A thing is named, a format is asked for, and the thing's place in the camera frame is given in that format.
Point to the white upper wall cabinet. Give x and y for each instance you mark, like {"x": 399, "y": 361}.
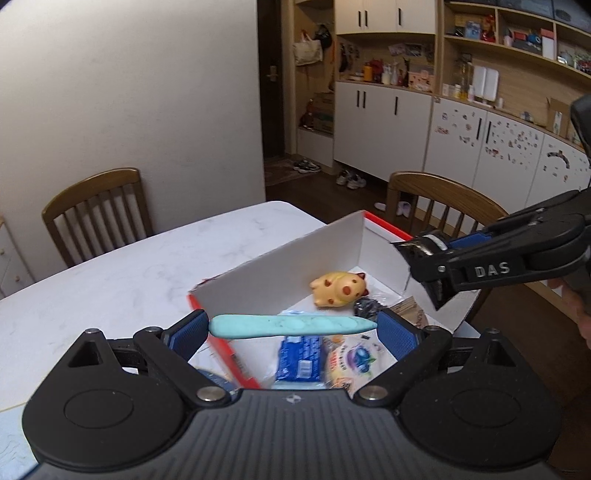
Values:
{"x": 383, "y": 16}

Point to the dark door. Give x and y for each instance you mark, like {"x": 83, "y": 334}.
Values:
{"x": 274, "y": 106}

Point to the turquoise stick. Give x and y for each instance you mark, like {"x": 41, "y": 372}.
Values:
{"x": 286, "y": 325}

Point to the white cabinet with stickers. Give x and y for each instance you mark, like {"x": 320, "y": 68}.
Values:
{"x": 503, "y": 147}

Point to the stacked cardboard cartons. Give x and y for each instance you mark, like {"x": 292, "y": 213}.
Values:
{"x": 318, "y": 113}

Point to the white drawer cabinet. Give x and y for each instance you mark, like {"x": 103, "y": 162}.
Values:
{"x": 14, "y": 263}

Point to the black candy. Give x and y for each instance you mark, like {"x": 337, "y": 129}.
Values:
{"x": 367, "y": 308}

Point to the clear bread packet blueberry print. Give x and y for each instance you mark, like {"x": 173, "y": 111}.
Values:
{"x": 351, "y": 362}

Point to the wooden open shelf unit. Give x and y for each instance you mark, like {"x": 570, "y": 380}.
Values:
{"x": 512, "y": 69}

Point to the yellow spotted animal toy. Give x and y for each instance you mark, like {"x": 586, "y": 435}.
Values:
{"x": 337, "y": 288}

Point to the white slippers pair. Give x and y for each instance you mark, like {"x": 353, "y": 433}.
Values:
{"x": 401, "y": 208}

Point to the blue packet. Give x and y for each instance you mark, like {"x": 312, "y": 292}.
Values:
{"x": 298, "y": 357}

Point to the brown snack packet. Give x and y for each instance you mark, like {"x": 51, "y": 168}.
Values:
{"x": 408, "y": 311}

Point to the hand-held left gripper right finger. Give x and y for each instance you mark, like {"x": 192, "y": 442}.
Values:
{"x": 399, "y": 330}

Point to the wooden dining chair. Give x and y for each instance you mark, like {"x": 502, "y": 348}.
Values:
{"x": 97, "y": 212}
{"x": 443, "y": 194}

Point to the yellow bottle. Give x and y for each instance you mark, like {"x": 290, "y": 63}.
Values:
{"x": 368, "y": 72}

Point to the pink storage box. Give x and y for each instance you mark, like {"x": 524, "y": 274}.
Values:
{"x": 421, "y": 78}

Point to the white marble desktop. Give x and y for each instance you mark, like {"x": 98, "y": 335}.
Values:
{"x": 115, "y": 286}

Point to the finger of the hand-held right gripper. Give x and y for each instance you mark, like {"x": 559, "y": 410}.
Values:
{"x": 466, "y": 241}
{"x": 438, "y": 272}

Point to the dark sneakers pair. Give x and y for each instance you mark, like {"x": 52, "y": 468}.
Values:
{"x": 306, "y": 165}

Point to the white sneakers pair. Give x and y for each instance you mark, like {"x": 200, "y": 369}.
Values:
{"x": 351, "y": 179}

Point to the white cardboard box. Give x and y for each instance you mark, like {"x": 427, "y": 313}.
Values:
{"x": 295, "y": 267}

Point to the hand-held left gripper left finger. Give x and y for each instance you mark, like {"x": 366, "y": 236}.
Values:
{"x": 191, "y": 330}

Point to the beige tote bag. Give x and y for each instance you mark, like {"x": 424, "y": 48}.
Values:
{"x": 307, "y": 50}

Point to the person's right hand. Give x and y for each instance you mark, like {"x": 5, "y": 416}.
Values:
{"x": 577, "y": 304}

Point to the black and gold packet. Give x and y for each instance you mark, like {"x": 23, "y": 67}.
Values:
{"x": 413, "y": 247}

